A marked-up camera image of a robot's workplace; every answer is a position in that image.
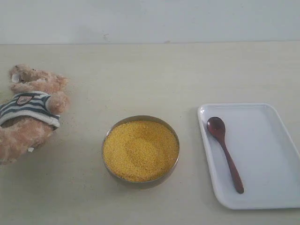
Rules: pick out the metal bowl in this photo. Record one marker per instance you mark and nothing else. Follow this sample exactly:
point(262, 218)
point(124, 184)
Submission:
point(140, 182)

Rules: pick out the white rectangular plastic tray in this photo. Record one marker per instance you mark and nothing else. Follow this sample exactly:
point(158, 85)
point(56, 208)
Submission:
point(266, 158)

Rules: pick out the tan teddy bear striped sweater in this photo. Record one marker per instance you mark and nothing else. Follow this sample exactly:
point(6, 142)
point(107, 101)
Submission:
point(30, 117)

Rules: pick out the yellow millet grain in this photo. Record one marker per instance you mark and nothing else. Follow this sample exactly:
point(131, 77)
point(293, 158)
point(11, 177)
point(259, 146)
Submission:
point(140, 150)

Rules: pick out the dark red wooden spoon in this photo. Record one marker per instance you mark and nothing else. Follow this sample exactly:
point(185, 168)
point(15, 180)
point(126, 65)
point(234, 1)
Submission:
point(216, 127)

